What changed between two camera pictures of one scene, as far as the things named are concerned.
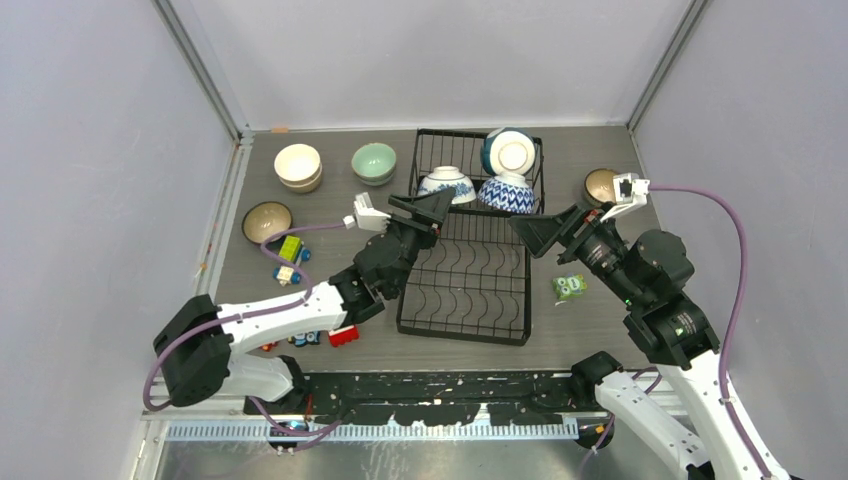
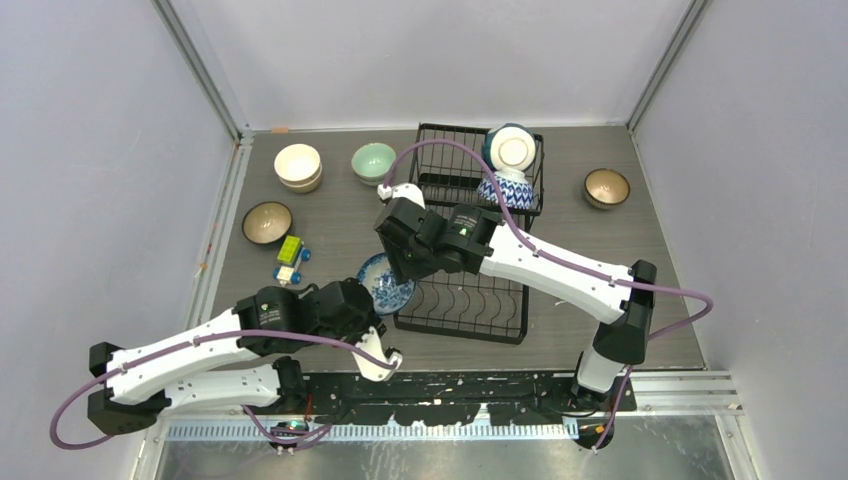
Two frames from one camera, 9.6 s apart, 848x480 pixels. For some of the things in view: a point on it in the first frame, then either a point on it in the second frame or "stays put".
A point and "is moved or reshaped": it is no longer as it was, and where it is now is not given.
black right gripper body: (595, 242) -> (408, 264)
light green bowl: (373, 161) stays put
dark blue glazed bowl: (264, 219) stays put
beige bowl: (305, 188) stays put
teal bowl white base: (508, 150) stays put
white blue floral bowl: (444, 177) is moved or reshaped
